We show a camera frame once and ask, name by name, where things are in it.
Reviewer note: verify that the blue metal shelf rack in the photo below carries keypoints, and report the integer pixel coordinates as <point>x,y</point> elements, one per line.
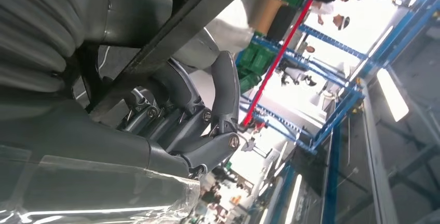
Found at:
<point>338,117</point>

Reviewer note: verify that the green plastic crate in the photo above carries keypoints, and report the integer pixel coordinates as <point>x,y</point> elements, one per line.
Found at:
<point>249,82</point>
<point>257,59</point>

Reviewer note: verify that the red barrier belt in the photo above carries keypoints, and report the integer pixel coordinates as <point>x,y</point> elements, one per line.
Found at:
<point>278,61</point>

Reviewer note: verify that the white ceiling light panel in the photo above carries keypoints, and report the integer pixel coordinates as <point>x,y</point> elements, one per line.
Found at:
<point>392,95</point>

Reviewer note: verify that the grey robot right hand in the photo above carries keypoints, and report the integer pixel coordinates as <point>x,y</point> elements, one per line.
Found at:
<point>68,133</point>

